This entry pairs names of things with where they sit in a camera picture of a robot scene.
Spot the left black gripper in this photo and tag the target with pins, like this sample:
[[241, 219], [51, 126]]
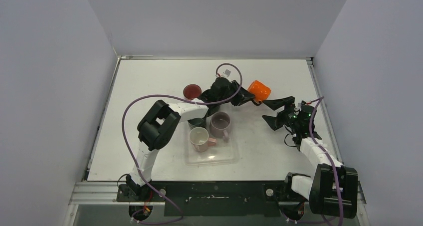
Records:
[[243, 97]]

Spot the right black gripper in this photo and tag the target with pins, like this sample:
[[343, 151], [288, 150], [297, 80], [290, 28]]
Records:
[[286, 112]]

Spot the orange mug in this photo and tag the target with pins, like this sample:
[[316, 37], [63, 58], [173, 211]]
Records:
[[260, 91]]

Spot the lilac mug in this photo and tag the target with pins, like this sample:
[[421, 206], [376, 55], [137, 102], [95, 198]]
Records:
[[220, 126]]

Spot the grey mug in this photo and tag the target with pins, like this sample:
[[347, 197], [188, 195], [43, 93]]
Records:
[[197, 122]]

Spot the pink ghost pattern mug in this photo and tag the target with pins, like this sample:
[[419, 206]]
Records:
[[192, 91]]

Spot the pale pink faceted mug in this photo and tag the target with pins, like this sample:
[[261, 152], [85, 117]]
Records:
[[200, 139]]

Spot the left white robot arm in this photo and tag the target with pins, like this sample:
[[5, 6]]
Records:
[[157, 127]]

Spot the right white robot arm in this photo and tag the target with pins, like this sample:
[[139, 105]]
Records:
[[332, 191]]

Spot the clear plastic tray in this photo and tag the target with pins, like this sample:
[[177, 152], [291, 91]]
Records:
[[221, 153]]

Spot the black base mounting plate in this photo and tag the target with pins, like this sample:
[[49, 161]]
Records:
[[219, 198]]

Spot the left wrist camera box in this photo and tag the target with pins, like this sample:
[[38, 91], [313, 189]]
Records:
[[226, 74]]

